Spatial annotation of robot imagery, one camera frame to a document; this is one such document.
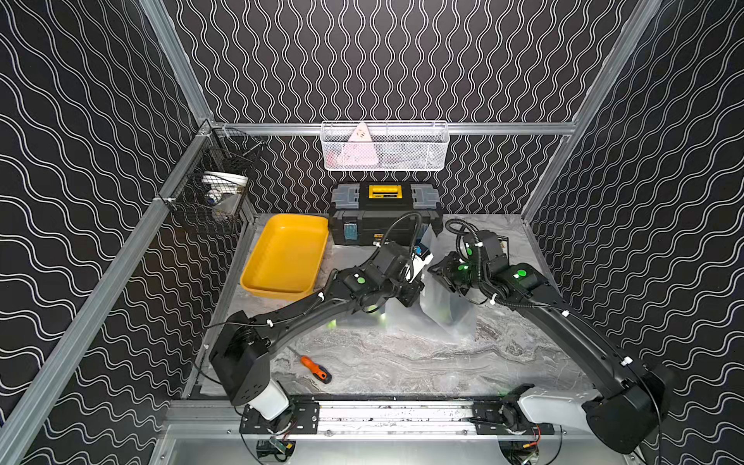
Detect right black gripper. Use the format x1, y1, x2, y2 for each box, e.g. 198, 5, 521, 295
426, 251, 487, 296

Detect yellow plastic tray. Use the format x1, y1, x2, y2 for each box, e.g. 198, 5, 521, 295
240, 213, 329, 301

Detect clear zip-top bag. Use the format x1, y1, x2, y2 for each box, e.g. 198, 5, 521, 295
315, 244, 387, 331

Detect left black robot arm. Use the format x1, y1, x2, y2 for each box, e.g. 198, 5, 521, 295
208, 242, 433, 420

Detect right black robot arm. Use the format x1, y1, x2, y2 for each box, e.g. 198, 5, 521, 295
428, 219, 677, 455

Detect black yellow toolbox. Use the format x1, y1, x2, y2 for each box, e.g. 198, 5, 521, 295
329, 182, 444, 246

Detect pink triangular card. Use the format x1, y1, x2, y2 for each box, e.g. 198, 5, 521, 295
336, 122, 380, 170

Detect white tape roll in basket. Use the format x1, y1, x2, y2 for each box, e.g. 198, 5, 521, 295
201, 172, 248, 205

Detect white wire wall basket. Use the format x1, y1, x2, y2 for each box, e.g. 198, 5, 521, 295
320, 120, 451, 172

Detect orange handled screwdriver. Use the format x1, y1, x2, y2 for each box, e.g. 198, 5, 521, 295
290, 348, 332, 385

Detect black wire corner basket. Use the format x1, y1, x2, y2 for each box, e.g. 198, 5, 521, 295
165, 128, 269, 236

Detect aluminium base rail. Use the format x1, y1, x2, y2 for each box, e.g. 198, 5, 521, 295
166, 391, 593, 440

